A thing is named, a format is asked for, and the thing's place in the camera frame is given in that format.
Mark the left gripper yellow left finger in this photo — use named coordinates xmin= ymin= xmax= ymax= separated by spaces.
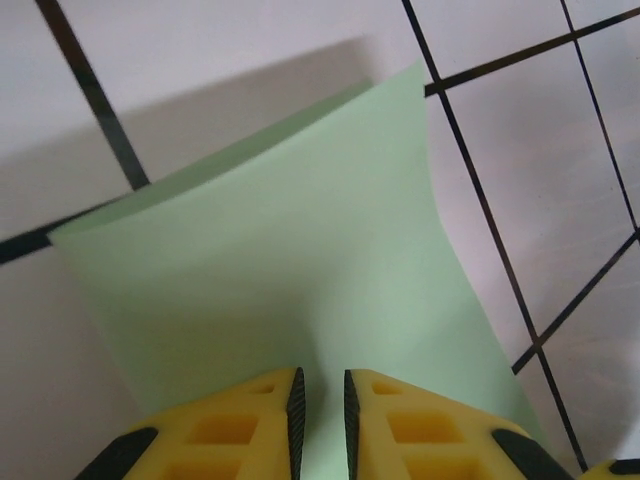
xmin=94 ymin=367 xmax=306 ymax=480

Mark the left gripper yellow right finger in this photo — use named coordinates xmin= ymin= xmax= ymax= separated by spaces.
xmin=343 ymin=368 xmax=576 ymax=480

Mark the green paper sheet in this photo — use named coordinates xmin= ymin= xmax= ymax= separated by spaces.
xmin=49 ymin=57 xmax=539 ymax=480

